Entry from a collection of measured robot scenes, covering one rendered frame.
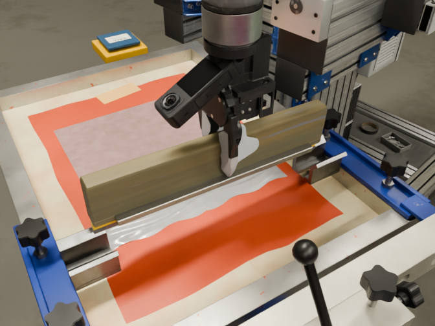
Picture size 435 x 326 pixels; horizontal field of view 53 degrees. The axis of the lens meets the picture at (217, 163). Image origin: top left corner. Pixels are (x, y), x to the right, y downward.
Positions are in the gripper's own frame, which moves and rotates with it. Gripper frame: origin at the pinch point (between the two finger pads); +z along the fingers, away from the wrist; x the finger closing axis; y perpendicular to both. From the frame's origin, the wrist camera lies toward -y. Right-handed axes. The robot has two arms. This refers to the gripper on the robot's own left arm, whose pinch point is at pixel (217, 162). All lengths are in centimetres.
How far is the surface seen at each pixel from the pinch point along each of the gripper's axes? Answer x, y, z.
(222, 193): 5.1, 4.1, 12.9
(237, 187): 4.9, 7.4, 12.7
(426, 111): 86, 205, 110
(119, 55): 70, 9, 14
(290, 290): -19.0, 0.6, 10.1
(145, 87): 49, 8, 14
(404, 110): 94, 194, 110
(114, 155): 26.6, -8.7, 13.4
